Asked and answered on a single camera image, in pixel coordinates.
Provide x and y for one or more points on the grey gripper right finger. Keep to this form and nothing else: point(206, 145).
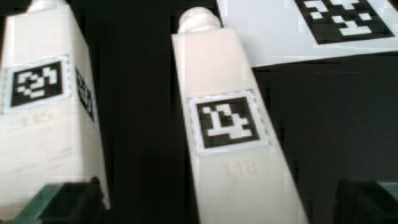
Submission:
point(366, 203)

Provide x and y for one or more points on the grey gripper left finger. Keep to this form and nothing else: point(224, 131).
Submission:
point(66, 204)

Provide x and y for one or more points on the white desk leg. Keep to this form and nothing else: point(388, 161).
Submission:
point(50, 136)
point(244, 183)

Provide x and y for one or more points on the white marker base plate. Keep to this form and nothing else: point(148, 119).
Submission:
point(299, 30)

